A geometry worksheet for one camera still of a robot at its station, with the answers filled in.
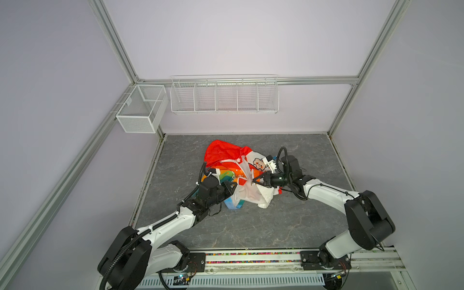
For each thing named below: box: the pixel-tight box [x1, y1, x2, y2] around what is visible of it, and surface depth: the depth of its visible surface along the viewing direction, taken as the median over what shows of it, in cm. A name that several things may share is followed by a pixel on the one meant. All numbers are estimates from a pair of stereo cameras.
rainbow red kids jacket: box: [201, 140, 283, 210], surface depth 101 cm
